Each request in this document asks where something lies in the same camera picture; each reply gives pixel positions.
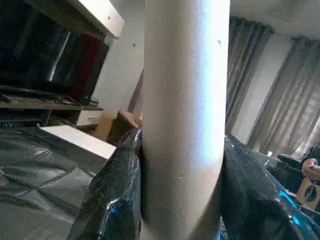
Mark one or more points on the white drawer unit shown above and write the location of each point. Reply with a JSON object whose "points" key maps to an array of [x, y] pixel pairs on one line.
{"points": [[89, 118]]}

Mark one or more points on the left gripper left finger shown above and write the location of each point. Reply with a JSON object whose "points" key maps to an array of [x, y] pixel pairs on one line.
{"points": [[112, 200]]}

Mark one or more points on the brown box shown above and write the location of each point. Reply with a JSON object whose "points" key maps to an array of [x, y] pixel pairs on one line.
{"points": [[125, 126]]}

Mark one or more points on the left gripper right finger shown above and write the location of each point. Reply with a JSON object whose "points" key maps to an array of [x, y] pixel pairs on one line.
{"points": [[265, 200]]}

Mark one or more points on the black table mat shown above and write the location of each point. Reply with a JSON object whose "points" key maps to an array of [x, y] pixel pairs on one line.
{"points": [[35, 190]]}

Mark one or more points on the white shelf board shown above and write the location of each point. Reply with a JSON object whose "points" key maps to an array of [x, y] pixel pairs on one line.
{"points": [[95, 15]]}

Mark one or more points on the white plastic table leg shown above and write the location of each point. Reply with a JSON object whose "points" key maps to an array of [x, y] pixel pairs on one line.
{"points": [[185, 100]]}

